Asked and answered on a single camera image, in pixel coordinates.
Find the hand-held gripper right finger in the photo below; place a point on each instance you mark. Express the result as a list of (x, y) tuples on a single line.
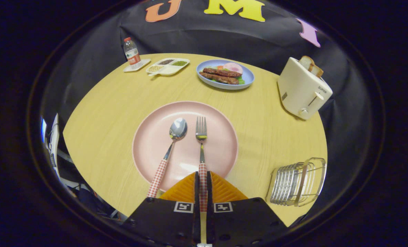
[(238, 223)]

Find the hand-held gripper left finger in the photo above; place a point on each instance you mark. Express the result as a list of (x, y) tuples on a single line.
[(169, 223)]

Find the pink plate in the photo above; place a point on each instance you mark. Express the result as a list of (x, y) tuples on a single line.
[(217, 144)]

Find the green lettuce leaf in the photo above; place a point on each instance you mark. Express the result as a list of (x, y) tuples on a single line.
[(241, 81)]

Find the white toaster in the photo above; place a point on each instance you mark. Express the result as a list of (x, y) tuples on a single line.
[(300, 92)]

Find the brown grilled sausage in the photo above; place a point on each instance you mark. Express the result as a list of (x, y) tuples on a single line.
[(219, 78), (221, 72)]

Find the blue plate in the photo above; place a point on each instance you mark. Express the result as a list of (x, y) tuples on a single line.
[(248, 77)]

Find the white divided condiment dish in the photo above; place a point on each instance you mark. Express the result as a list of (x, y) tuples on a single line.
[(169, 70)]

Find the pink ham slice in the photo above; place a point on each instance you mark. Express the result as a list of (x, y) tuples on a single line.
[(233, 67)]

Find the white square coaster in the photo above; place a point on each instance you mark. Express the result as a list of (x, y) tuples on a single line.
[(145, 63)]

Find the clear water bottle red cap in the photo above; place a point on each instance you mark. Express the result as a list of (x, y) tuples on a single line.
[(132, 56)]

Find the toast slice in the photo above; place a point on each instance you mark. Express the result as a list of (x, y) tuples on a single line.
[(316, 71), (306, 62)]

